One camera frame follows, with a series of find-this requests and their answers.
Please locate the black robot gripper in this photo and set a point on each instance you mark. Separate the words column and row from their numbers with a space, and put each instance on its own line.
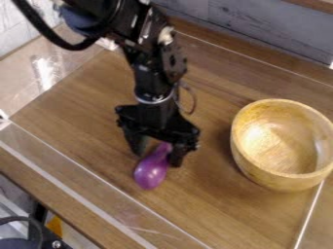
column 158, row 120

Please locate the purple toy eggplant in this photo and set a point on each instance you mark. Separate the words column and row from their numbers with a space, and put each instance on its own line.
column 150, row 171

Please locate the brown wooden bowl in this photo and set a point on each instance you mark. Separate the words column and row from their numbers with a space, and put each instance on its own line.
column 281, row 142

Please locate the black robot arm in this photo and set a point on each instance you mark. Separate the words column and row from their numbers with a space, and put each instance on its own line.
column 140, row 29

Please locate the clear acrylic tray walls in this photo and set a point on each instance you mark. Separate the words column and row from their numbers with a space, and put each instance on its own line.
column 64, row 154

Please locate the black clamp with screw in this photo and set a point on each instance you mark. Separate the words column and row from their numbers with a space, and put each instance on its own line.
column 41, row 238

